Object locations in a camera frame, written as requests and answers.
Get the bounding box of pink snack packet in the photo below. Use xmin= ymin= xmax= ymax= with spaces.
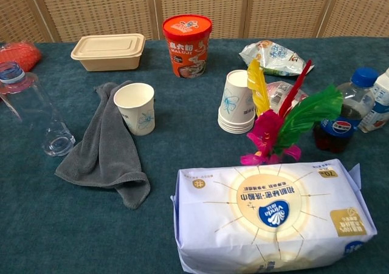
xmin=267 ymin=80 xmax=309 ymax=111

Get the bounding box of red instant noodle tub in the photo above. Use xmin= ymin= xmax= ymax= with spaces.
xmin=162 ymin=15 xmax=213 ymax=79

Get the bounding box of white milk drink bottle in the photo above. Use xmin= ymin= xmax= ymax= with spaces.
xmin=357 ymin=67 xmax=389 ymax=134

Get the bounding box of red bubble wrap package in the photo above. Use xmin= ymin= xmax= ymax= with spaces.
xmin=0 ymin=41 xmax=43 ymax=73

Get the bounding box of stack of paper cups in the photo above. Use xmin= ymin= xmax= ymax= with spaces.
xmin=217 ymin=69 xmax=258 ymax=134

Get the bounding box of beige lidded lunch box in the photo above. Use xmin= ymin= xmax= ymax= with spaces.
xmin=70 ymin=33 xmax=146 ymax=72

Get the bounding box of grey microfibre towel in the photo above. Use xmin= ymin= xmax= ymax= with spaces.
xmin=54 ymin=80 xmax=151 ymax=210

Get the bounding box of clear plastic bottle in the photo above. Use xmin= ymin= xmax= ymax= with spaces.
xmin=0 ymin=61 xmax=76 ymax=158

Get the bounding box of white Vinda tissue pack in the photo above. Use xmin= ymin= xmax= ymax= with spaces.
xmin=170 ymin=158 xmax=378 ymax=274

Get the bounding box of teal tablecloth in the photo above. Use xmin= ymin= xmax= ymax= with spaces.
xmin=0 ymin=36 xmax=389 ymax=274

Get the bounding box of white blue snack bag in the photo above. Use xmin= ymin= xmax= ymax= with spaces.
xmin=238 ymin=39 xmax=315 ymax=77

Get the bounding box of Pepsi cola bottle blue cap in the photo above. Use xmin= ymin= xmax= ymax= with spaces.
xmin=312 ymin=67 xmax=380 ymax=154

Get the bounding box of woven rattan folding screen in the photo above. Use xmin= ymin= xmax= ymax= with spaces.
xmin=0 ymin=0 xmax=389 ymax=43

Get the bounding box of colourful feather shuttlecock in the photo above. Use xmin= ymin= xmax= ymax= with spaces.
xmin=239 ymin=58 xmax=344 ymax=166

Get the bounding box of paper cup blue flower print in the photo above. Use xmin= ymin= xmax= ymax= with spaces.
xmin=113 ymin=83 xmax=156 ymax=136

